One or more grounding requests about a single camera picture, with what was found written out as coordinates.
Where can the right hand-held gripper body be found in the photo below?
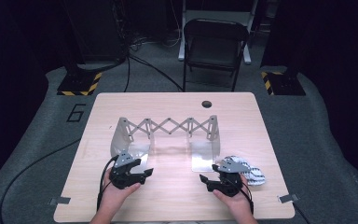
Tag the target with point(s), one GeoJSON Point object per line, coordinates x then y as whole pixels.
{"type": "Point", "coordinates": [230, 183]}

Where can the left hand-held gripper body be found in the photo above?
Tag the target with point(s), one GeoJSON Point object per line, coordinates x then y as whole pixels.
{"type": "Point", "coordinates": [121, 179]}

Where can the white expandable metal rack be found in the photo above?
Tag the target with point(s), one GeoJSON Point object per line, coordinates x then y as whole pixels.
{"type": "Point", "coordinates": [122, 143]}

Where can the white black patterned cloth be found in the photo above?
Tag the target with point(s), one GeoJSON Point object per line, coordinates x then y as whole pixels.
{"type": "Point", "coordinates": [254, 177]}

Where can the person's left hand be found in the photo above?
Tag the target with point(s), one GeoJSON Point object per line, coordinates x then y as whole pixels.
{"type": "Point", "coordinates": [113, 199]}

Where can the person's right hand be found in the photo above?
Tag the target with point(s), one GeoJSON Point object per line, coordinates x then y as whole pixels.
{"type": "Point", "coordinates": [239, 203]}

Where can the grey tape piece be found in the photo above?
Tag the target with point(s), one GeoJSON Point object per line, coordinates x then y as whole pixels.
{"type": "Point", "coordinates": [60, 200]}
{"type": "Point", "coordinates": [288, 198]}

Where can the black stand base striped edge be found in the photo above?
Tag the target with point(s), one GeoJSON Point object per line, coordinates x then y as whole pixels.
{"type": "Point", "coordinates": [287, 84]}
{"type": "Point", "coordinates": [77, 84]}

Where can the black folding chair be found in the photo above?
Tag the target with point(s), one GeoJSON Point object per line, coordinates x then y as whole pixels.
{"type": "Point", "coordinates": [214, 49]}
{"type": "Point", "coordinates": [217, 14]}

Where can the black equipment cabinet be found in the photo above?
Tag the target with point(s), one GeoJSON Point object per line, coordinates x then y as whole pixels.
{"type": "Point", "coordinates": [99, 28]}

